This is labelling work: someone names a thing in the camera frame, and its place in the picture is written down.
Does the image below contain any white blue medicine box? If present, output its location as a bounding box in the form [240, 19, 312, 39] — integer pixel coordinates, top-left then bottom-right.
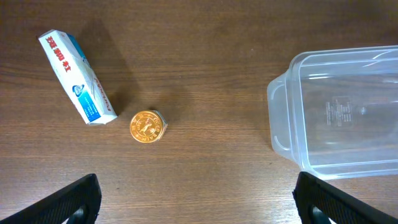
[39, 29, 117, 125]

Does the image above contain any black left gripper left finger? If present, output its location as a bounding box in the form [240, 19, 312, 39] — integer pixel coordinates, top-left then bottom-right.
[1, 174, 102, 224]

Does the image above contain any gold lid balm jar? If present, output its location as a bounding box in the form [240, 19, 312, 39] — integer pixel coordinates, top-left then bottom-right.
[129, 110, 168, 143]

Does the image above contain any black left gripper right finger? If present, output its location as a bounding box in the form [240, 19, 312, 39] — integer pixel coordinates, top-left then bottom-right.
[292, 172, 397, 224]

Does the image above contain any clear plastic container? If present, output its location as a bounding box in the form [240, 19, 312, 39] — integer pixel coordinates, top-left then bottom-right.
[267, 45, 397, 180]

